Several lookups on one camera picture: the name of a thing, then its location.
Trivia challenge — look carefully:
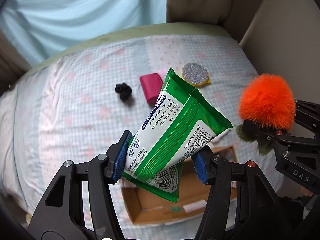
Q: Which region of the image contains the orange fluffy pompom toy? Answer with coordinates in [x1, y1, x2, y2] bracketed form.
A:
[236, 74, 296, 156]

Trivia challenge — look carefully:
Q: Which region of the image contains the round grey yellow sponge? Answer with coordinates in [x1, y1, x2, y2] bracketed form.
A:
[181, 63, 210, 87]

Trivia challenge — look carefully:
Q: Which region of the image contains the green wet wipes pack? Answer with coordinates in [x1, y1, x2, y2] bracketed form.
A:
[123, 69, 233, 202]

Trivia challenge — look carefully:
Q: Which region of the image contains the black scrunchie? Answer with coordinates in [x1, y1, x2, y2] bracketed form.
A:
[114, 83, 132, 101]

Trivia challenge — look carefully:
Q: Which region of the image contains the pink fluffy towel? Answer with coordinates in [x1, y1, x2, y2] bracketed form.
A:
[157, 68, 168, 81]

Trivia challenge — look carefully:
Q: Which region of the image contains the open cardboard box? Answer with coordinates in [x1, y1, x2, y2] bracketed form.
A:
[120, 145, 239, 226]

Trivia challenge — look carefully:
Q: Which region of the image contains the checkered floral bed sheet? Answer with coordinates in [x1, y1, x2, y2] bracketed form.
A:
[1, 35, 283, 239]

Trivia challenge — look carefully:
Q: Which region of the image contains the beige cushion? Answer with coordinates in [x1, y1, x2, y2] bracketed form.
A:
[166, 0, 263, 42]

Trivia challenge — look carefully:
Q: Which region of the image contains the green mattress pad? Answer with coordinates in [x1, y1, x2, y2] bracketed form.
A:
[23, 22, 231, 77]

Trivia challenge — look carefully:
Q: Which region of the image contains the light blue curtain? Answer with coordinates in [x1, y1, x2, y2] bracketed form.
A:
[1, 0, 167, 66]

